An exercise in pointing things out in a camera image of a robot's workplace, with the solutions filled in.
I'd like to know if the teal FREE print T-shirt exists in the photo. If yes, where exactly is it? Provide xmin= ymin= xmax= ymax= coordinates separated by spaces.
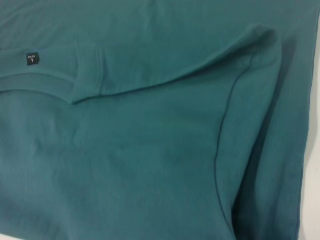
xmin=0 ymin=0 xmax=317 ymax=240

